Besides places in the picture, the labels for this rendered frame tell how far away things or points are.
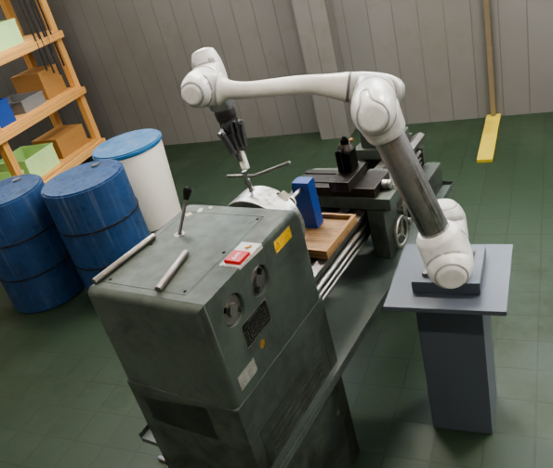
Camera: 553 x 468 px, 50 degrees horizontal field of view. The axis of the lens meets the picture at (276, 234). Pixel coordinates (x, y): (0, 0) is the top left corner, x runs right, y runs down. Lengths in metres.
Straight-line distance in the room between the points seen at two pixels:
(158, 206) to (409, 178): 3.41
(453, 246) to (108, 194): 2.57
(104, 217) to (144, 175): 0.98
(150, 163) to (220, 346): 3.34
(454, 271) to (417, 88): 3.99
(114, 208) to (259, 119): 2.79
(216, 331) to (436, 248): 0.79
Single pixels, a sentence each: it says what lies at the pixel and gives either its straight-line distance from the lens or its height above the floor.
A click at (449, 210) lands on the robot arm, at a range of 2.24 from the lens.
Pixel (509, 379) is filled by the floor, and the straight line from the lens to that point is 3.08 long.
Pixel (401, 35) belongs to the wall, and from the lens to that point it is 5.80.
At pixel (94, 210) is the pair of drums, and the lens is 4.07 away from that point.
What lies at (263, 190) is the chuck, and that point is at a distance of 2.28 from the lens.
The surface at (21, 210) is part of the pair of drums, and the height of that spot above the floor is 0.78.
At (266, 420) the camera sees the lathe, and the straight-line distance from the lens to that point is 2.07.
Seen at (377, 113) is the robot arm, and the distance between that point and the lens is 1.82.
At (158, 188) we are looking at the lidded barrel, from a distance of 5.07.
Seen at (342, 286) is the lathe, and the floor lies 0.54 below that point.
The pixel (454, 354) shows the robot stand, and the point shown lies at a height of 0.45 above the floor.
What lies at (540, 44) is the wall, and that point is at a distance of 5.72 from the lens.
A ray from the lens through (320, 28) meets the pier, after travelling 5.73.
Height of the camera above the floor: 2.16
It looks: 28 degrees down
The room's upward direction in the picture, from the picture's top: 15 degrees counter-clockwise
